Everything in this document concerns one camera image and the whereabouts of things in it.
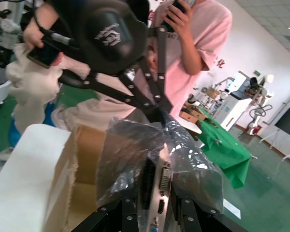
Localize hand of cream-clothed person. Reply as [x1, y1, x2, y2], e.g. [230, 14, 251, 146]
[23, 18, 46, 49]

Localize black handheld device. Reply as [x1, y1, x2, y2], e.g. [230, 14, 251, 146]
[160, 0, 187, 32]

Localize graphics card with silver bracket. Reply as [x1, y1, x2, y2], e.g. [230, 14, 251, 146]
[137, 154, 177, 232]

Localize person in cream clothing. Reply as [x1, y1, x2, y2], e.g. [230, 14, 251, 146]
[6, 43, 136, 136]

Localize open brown cardboard box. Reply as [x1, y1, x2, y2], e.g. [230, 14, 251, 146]
[44, 124, 112, 232]

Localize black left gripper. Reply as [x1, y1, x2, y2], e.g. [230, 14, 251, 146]
[45, 0, 174, 122]

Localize black display on white easel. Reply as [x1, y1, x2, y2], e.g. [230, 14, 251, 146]
[260, 107, 290, 166]

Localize white paper sheet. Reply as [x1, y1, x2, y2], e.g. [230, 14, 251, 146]
[222, 200, 243, 220]

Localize forearm of cream-clothed person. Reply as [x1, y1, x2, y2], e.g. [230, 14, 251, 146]
[32, 2, 61, 32]

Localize person in pink shirt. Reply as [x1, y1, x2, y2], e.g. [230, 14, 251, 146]
[135, 0, 233, 119]

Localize dark smartphone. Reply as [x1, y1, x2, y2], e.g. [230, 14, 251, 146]
[26, 44, 61, 70]

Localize white kiosk machine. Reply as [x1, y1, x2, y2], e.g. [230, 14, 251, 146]
[221, 70, 253, 132]

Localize white round base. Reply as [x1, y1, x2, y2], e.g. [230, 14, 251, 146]
[0, 147, 15, 174]

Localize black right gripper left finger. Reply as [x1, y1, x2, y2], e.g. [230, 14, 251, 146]
[72, 198, 140, 232]

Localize hand of pink-shirted person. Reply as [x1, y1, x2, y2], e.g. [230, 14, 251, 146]
[163, 2, 193, 34]

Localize white round bucket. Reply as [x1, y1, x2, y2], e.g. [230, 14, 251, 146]
[0, 65, 12, 106]

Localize green table cloth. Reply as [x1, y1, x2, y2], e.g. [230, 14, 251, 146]
[197, 106, 252, 190]

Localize forearm of pink-shirted person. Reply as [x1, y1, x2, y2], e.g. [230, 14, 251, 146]
[177, 23, 203, 76]

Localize flat open cardboard box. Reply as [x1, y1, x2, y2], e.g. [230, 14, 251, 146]
[179, 101, 207, 124]

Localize crinkled translucent antistatic bag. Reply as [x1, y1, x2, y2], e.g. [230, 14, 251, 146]
[96, 117, 225, 232]

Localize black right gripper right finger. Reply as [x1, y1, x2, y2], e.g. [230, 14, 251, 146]
[170, 193, 247, 232]

